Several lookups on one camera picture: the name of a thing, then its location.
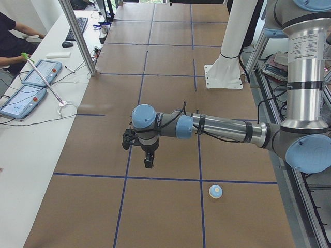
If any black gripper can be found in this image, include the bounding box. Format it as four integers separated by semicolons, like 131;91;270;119
141;141;159;168

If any white blue call bell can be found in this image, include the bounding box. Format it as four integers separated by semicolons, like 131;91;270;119
209;184;223;199

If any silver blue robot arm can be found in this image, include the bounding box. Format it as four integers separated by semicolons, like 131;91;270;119
122;1;330;174

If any upper blue teach pendant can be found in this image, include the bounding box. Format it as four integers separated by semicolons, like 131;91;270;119
22;59;63;87

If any blue teach pendant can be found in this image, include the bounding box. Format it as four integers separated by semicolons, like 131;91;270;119
1;85;47;119
22;59;63;87

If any white foam block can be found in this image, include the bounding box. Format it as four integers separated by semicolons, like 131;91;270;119
46;52;71;58

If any lower blue teach pendant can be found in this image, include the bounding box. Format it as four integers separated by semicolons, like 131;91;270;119
1;85;47;119

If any black computer mouse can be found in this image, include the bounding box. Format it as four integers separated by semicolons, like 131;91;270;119
62;41;73;48

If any black computer keyboard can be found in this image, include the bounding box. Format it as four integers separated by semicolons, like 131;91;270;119
65;17;89;42

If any stack of books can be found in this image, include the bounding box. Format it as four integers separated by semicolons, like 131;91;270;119
262;51;288;82

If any seated person in black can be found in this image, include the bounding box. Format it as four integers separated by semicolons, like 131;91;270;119
0;13;45;75

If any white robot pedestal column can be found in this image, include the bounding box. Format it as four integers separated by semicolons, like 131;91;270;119
204;0;260;89

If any green handled reacher stick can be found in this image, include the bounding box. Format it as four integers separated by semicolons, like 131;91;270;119
21;53;69;107

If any aluminium frame post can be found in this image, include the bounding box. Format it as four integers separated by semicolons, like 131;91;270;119
59;0;96;76

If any aluminium side frame rail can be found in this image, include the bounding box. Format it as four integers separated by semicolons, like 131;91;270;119
250;68;330;247

